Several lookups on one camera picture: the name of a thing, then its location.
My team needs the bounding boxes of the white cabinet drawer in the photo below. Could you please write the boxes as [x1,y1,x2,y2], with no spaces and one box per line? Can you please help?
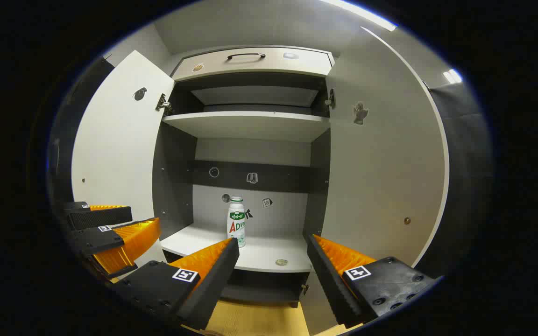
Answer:
[171,46,335,82]

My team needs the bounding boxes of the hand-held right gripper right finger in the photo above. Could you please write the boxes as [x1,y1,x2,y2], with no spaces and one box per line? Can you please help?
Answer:
[303,232,442,329]

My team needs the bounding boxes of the white cabinet door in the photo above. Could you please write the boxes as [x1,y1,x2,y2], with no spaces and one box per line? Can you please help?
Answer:
[71,50,176,269]
[299,27,451,335]

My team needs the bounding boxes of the black backdrop cloth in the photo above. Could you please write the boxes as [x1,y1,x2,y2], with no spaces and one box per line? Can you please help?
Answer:
[47,56,494,280]

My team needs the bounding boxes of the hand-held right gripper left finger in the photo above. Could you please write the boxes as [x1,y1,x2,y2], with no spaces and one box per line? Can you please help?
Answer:
[109,237,241,331]

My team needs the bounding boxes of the white cabinet shelf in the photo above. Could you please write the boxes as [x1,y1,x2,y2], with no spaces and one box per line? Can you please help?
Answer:
[160,223,314,273]
[163,111,331,143]

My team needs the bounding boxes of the white bottle with green label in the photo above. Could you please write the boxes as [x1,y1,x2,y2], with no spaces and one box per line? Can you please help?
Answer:
[227,196,246,248]

